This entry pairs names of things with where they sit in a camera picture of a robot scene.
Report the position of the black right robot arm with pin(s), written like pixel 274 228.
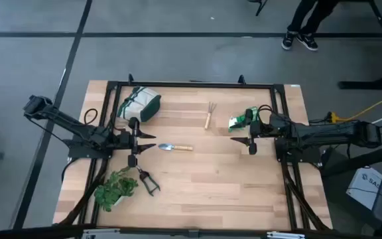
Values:
pixel 327 132

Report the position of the person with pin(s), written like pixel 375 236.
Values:
pixel 307 20

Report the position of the silver bracket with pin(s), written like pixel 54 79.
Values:
pixel 285 235
pixel 99 234

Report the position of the white cardboard box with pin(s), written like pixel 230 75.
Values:
pixel 363 187

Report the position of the black metal table frame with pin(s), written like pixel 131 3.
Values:
pixel 194 84

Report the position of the black chair leg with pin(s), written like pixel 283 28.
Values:
pixel 260 6

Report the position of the green spray bottle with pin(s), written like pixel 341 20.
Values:
pixel 232 125

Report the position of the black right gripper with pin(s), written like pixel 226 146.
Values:
pixel 252 132

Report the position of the green plant in white pot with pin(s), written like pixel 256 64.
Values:
pixel 114 189

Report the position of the beige green gardening bag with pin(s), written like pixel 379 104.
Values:
pixel 138 106

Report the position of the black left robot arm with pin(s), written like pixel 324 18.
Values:
pixel 78 127

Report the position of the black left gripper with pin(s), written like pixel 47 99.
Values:
pixel 133 142

